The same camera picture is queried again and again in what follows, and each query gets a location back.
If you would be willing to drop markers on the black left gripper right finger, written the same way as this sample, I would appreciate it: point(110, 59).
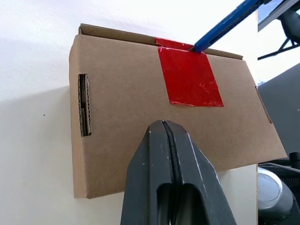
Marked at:
point(197, 178)

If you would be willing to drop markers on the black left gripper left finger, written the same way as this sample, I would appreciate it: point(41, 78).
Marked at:
point(145, 168)

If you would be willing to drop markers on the brown cardboard box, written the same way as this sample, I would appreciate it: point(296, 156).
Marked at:
point(126, 98)

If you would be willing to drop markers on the red tape strip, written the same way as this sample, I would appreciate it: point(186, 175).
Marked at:
point(189, 77)

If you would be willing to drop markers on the black furniture frame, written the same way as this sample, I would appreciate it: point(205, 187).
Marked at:
point(289, 18)

